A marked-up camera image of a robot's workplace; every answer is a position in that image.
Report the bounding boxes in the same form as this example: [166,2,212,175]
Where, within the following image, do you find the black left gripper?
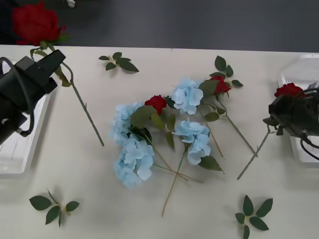
[7,49,66,113]

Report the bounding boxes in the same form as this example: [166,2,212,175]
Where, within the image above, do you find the shallow white box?
[0,86,59,175]
[280,53,319,162]

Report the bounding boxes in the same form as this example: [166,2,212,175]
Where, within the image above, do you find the loose green leaf twig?
[235,194,274,239]
[98,51,140,73]
[209,55,244,88]
[29,188,80,229]

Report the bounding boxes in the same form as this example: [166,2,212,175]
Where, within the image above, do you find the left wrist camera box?
[13,56,38,73]

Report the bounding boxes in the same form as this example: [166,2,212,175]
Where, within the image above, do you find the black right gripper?
[268,96,312,137]

